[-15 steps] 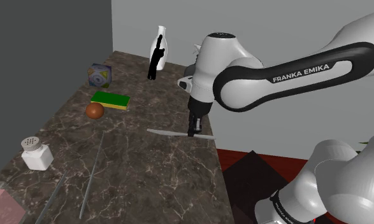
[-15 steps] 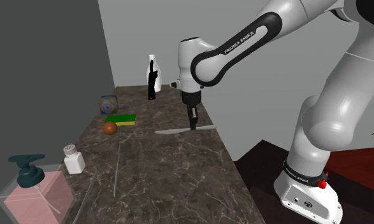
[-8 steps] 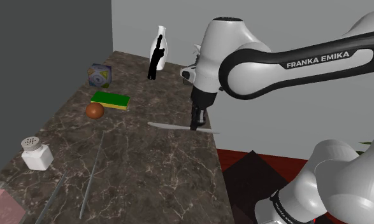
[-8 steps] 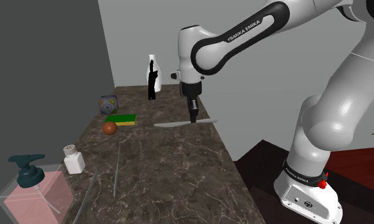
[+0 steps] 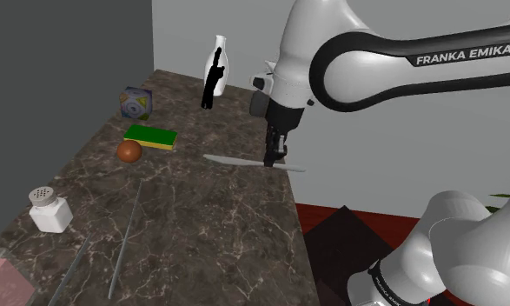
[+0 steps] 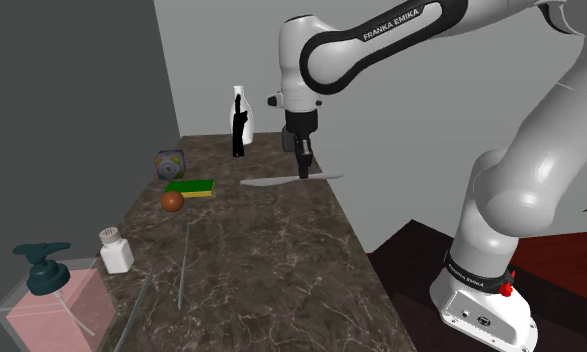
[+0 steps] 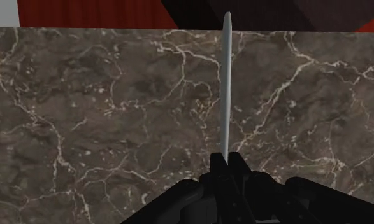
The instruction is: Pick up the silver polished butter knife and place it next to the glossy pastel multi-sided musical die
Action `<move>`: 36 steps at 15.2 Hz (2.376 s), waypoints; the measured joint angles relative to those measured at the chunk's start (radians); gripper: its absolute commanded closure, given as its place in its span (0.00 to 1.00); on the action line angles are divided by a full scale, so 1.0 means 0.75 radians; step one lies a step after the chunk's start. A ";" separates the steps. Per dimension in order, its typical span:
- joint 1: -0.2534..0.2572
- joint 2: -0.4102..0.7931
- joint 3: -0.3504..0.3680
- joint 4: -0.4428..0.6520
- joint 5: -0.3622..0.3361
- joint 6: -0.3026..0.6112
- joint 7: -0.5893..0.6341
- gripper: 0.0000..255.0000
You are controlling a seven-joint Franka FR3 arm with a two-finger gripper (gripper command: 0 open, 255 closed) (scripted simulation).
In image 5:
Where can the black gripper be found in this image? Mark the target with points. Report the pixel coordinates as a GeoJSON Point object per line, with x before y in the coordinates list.
{"type": "Point", "coordinates": [285, 116]}

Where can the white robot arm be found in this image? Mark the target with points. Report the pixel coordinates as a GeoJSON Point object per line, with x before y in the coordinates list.
{"type": "Point", "coordinates": [364, 72]}

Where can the grey table knife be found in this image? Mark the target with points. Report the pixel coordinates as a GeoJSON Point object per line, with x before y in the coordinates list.
{"type": "Point", "coordinates": [229, 160]}

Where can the white vase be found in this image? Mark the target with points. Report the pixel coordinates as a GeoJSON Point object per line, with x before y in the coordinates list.
{"type": "Point", "coordinates": [220, 44]}

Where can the green and yellow sponge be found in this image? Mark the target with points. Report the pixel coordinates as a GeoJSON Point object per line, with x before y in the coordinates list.
{"type": "Point", "coordinates": [151, 135]}

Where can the dark robot stand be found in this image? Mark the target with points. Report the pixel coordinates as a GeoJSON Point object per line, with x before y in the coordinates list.
{"type": "Point", "coordinates": [343, 250]}

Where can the patterned many-sided block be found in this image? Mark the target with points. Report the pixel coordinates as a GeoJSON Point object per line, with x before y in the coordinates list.
{"type": "Point", "coordinates": [135, 104]}

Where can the brown ball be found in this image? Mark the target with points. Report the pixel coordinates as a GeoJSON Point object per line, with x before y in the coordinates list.
{"type": "Point", "coordinates": [129, 151]}

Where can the grey thin rod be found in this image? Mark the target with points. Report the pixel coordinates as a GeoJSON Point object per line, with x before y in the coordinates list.
{"type": "Point", "coordinates": [125, 237]}
{"type": "Point", "coordinates": [70, 271]}

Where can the green plant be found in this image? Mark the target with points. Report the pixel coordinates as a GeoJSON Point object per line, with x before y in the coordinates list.
{"type": "Point", "coordinates": [498, 196]}

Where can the white salt shaker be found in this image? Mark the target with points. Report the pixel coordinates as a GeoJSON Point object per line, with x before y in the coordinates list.
{"type": "Point", "coordinates": [51, 216]}

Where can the pink box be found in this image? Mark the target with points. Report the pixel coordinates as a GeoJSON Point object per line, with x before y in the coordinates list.
{"type": "Point", "coordinates": [2, 284]}

